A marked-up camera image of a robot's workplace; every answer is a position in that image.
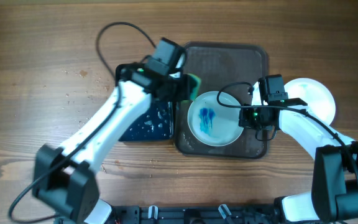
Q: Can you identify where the green and yellow sponge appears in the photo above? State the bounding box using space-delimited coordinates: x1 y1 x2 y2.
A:
187 73 201 101

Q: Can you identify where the white plate with blue streaks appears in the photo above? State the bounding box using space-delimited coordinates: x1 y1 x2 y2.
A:
187 91 244 147

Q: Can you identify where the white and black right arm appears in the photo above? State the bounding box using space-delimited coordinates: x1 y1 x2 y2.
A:
239 98 358 222

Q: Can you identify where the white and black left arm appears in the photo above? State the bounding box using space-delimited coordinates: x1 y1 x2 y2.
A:
32 63 201 223

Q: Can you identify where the black water tray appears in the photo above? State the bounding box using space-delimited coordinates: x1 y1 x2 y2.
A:
116 63 173 142

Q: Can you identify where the brown serving tray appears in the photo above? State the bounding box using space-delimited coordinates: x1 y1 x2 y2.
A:
174 42 269 159

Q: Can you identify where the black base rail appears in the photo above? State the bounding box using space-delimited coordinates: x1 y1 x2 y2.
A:
53 203 281 224

